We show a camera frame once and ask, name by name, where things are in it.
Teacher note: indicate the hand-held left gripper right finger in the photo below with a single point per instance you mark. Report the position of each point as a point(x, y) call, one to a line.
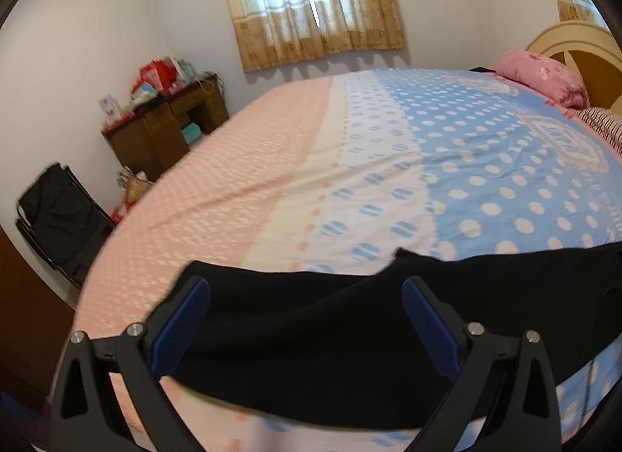
point(427, 325)

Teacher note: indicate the brown wooden door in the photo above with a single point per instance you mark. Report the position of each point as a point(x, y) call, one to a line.
point(29, 325)

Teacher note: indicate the bed with polka dot sheet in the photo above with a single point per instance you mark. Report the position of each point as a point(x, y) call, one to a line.
point(388, 165)

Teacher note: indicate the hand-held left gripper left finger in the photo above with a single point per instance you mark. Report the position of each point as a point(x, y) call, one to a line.
point(177, 330)

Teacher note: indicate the black folding chair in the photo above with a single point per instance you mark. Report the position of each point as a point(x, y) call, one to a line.
point(58, 218)

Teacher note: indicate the pale green box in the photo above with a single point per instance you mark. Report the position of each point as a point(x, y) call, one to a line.
point(187, 69)

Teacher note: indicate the brown wooden desk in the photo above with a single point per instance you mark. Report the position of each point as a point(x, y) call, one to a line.
point(160, 126)

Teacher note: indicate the black pants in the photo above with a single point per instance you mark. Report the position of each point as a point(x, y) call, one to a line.
point(316, 325)

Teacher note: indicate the cream wooden headboard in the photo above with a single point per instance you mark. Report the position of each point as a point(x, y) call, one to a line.
point(573, 38)

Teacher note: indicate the striped pillow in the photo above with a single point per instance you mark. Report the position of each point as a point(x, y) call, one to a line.
point(607, 124)

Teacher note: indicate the pale blue box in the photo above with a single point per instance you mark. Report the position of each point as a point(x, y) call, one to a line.
point(144, 91)

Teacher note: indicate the pink floral quilt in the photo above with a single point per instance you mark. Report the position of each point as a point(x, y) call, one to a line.
point(539, 72)

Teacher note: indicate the teal box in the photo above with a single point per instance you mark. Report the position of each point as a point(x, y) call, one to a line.
point(191, 134)

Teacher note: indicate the white photo card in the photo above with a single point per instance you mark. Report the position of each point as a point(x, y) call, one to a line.
point(110, 109)

